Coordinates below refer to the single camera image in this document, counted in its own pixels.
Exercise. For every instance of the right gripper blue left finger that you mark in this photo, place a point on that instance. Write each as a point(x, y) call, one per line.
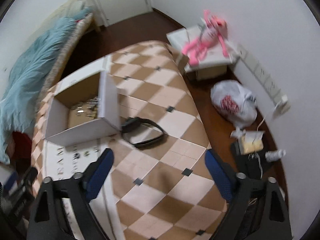
point(48, 219)

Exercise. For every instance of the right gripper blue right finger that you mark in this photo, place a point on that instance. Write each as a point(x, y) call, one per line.
point(257, 209)

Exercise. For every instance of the white plastic shopping bag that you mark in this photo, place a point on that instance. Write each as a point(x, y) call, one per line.
point(234, 102)

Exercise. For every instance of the white charger with cable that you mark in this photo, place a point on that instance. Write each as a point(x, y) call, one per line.
point(282, 102)

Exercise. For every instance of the checkered printed tablecloth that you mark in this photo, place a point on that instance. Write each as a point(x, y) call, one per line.
point(159, 186)

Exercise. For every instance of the bed with patterned mattress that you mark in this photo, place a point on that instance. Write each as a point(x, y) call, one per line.
point(65, 45)

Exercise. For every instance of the white wall power strip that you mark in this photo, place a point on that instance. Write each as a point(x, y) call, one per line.
point(263, 77)

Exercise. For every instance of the pink panther plush toy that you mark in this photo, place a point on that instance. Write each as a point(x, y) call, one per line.
point(211, 34)

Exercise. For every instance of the white cardboard box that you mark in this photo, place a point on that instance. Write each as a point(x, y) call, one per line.
point(85, 111)

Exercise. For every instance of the clear plastic bottle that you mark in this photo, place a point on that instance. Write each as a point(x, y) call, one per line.
point(272, 156)

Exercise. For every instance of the yellow tissue pack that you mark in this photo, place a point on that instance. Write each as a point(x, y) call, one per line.
point(251, 142)

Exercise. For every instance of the black bag on floor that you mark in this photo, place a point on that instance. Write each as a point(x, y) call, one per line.
point(253, 165)

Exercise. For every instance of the white cloth covered box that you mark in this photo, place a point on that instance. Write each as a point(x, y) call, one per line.
point(211, 62)

